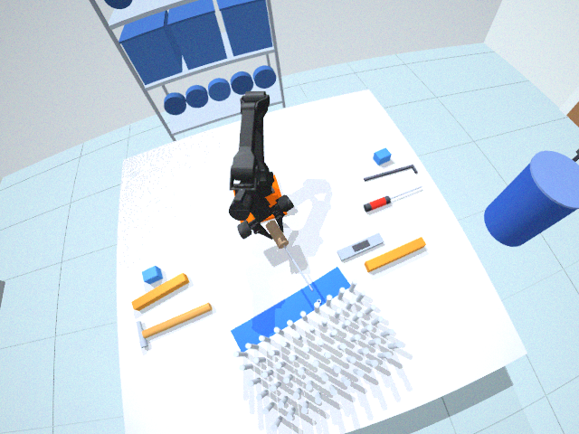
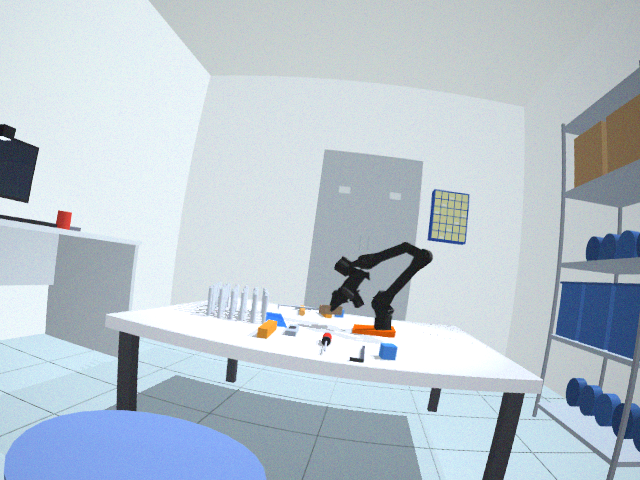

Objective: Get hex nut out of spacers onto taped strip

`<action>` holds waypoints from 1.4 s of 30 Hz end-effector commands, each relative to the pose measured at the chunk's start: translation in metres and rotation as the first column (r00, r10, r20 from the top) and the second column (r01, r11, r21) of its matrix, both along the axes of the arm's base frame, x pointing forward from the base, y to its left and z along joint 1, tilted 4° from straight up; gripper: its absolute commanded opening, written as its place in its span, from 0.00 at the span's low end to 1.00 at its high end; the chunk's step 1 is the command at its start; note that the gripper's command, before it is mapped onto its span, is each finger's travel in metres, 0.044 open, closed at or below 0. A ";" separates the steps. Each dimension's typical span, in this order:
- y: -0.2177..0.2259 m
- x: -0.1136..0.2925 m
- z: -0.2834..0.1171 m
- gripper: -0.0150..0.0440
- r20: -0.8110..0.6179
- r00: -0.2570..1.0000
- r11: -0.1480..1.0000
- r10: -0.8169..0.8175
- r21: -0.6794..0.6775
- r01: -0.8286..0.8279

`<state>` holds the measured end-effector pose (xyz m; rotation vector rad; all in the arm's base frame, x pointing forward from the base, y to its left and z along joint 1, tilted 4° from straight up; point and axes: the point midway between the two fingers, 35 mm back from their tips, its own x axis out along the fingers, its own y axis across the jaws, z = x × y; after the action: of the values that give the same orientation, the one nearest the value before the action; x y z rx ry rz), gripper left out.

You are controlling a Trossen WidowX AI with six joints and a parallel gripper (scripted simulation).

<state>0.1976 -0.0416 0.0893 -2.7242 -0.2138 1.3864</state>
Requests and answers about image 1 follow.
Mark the hammer with orange handle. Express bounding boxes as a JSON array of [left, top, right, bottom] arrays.
[[137, 302, 213, 348]]

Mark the small blue block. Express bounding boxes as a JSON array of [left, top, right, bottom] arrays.
[[373, 148, 392, 165], [141, 266, 163, 284]]

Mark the red-handled screwdriver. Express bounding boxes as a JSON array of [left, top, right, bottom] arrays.
[[363, 186, 422, 212]]

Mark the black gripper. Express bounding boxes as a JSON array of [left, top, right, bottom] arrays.
[[237, 194, 294, 240]]

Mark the yellow flat bar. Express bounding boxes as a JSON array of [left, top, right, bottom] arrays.
[[365, 237, 426, 272], [131, 273, 189, 311]]

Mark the blue taped strip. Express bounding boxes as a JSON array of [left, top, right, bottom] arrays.
[[231, 267, 351, 352]]

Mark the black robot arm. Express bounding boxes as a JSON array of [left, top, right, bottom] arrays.
[[229, 91, 275, 221]]

